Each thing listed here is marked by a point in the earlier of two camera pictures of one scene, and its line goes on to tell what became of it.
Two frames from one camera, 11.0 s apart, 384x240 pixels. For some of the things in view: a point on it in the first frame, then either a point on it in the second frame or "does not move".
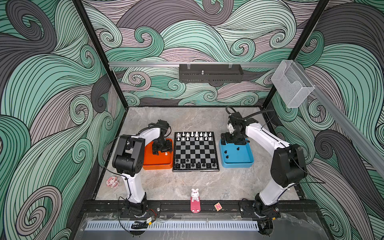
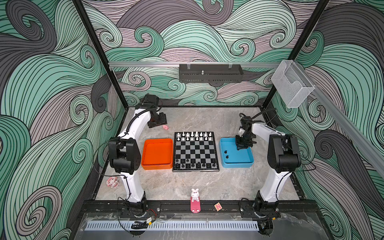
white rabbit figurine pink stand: [195, 201] does not move
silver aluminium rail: [143, 64] does not move
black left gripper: [168, 147] to [162, 120]
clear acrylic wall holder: [291, 84] does not move
